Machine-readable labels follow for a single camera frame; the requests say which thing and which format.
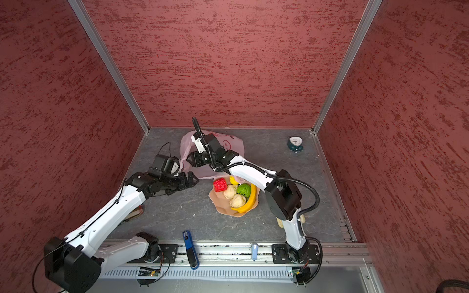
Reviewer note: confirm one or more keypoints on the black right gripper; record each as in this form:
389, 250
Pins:
196, 162

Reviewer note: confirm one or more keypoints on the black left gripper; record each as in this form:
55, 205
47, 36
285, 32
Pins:
183, 184

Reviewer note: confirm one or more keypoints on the red fake apple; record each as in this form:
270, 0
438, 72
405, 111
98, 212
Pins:
220, 185

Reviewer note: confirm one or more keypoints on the pink translucent plastic bag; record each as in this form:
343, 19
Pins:
187, 146

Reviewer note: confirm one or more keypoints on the green fake fruit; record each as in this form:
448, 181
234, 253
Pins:
245, 190

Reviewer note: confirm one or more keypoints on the beige fake ginger root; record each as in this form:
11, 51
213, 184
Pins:
237, 201
230, 192

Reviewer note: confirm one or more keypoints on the yellow fake banana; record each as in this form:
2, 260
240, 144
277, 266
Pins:
250, 202

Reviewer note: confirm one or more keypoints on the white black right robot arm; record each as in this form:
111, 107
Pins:
282, 194

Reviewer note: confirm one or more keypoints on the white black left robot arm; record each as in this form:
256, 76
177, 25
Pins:
75, 262

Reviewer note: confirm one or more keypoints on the pink faceted scalloped bowl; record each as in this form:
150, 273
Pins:
223, 205

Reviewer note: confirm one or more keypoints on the striped cylindrical tube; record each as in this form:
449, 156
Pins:
138, 211

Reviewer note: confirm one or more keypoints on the teal twin-bell alarm clock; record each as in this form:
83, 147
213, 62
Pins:
295, 144

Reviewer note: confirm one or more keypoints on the blue black utility knife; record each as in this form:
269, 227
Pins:
190, 250

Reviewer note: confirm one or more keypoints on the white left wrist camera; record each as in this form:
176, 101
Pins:
175, 168

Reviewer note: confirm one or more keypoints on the aluminium front rail base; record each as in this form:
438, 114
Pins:
231, 261

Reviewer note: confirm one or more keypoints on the light blue rail knob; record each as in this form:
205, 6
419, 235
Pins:
254, 251

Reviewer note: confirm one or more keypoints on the aluminium left corner post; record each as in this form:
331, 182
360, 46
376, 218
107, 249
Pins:
84, 18

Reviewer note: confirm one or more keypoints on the aluminium corner post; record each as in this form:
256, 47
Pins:
84, 18
365, 22

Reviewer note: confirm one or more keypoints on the aluminium right corner post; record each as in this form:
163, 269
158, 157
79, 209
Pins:
365, 22

